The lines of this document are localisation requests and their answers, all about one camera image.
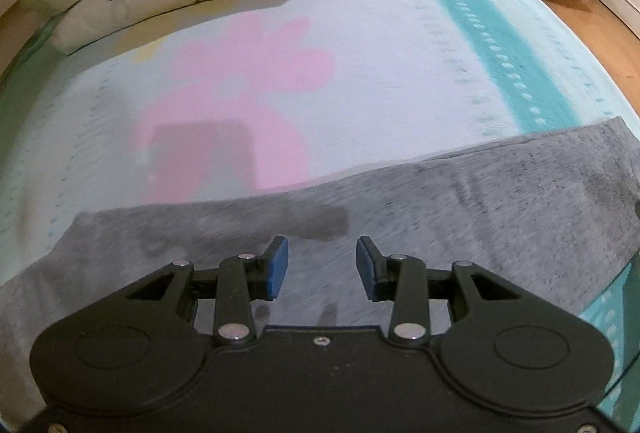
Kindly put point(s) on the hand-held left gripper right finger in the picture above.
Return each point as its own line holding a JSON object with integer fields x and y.
{"x": 365, "y": 272}

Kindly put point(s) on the grey pants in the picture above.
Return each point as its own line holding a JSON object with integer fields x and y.
{"x": 450, "y": 213}

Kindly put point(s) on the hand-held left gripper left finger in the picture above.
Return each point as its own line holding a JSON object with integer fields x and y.
{"x": 277, "y": 269}

